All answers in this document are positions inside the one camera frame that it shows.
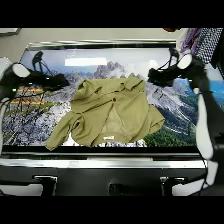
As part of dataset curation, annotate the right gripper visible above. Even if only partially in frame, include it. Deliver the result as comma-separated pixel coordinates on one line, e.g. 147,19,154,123
147,67,170,87

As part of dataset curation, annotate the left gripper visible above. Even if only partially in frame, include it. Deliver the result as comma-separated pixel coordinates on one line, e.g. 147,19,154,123
44,72,71,91

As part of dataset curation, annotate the olive green shirt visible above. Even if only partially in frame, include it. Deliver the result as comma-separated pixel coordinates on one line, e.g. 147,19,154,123
44,76,166,152

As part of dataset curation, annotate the brown clothes hanger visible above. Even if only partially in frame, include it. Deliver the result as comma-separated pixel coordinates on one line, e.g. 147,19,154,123
9,98,46,106
13,85,45,94

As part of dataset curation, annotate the purple garment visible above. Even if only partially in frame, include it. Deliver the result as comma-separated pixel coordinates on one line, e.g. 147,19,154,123
181,28,203,55

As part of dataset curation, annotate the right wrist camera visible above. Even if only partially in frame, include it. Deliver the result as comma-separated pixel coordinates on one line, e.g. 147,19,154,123
167,46,180,68

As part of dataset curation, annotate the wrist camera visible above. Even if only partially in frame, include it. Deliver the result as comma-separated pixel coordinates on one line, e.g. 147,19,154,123
31,50,52,75
167,46,180,68

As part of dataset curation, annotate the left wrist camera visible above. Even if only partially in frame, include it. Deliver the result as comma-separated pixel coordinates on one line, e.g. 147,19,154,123
31,50,52,75

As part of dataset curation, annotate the silver frame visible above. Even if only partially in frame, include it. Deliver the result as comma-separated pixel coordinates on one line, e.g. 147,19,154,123
0,151,209,197

